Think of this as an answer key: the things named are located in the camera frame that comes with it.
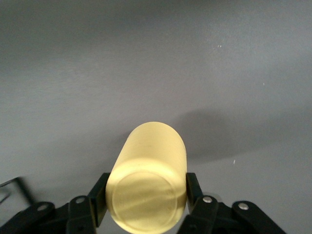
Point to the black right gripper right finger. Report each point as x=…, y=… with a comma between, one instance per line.
x=209, y=214

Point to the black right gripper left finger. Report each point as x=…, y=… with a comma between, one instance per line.
x=80, y=212

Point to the yellow plastic cup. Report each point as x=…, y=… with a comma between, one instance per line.
x=146, y=182

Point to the dark grey table mat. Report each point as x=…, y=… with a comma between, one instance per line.
x=146, y=61

